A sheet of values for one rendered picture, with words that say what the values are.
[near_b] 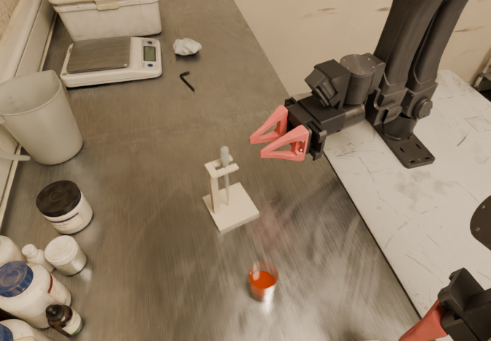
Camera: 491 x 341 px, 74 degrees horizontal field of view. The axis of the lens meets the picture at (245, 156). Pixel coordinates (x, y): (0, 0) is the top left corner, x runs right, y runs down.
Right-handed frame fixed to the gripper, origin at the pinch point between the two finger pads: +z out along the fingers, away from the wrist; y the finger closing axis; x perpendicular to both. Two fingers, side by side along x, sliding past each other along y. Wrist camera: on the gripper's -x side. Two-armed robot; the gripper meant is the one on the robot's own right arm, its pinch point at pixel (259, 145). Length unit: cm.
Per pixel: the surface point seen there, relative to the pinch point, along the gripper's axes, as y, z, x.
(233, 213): 2.1, 6.3, 12.9
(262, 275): 15.1, 7.6, 11.4
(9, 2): -80, 34, 0
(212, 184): 0.7, 8.9, 4.1
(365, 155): 1.8, -25.5, 14.2
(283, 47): -95, -69, 49
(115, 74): -49, 15, 11
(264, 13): -98, -58, 30
